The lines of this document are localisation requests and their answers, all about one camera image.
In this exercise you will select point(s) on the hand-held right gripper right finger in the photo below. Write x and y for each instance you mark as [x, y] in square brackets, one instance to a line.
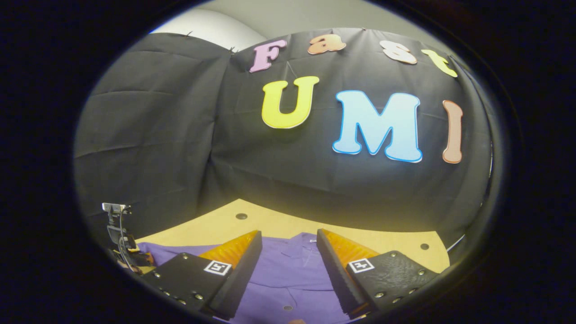
[335, 274]

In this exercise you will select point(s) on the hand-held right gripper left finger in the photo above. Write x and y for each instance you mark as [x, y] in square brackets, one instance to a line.
[243, 274]

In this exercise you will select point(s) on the purple knit shirt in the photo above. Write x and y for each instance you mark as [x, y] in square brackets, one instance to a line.
[292, 270]

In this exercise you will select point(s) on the black backdrop cloth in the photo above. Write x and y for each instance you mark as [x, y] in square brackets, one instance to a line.
[180, 135]

